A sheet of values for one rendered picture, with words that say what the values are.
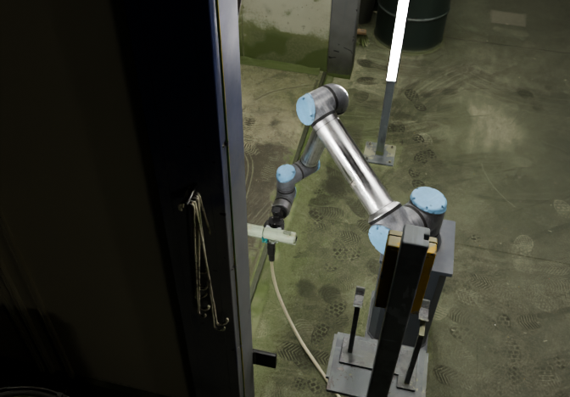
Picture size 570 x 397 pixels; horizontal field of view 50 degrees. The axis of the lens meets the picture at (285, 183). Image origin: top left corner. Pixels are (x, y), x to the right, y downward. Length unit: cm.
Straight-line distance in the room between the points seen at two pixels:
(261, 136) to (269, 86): 57
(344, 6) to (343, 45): 31
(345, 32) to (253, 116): 90
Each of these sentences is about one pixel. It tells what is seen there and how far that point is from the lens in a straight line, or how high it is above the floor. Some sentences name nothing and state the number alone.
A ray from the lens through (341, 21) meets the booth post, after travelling 450.
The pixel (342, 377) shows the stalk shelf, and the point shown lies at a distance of 217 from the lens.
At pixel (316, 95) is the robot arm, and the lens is 251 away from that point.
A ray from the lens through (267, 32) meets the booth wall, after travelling 468.
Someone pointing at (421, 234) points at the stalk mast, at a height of 164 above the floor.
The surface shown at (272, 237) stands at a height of 55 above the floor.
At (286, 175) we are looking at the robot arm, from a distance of 294.
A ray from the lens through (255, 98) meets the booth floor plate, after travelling 444.
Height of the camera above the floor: 269
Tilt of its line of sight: 44 degrees down
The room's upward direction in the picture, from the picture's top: 1 degrees clockwise
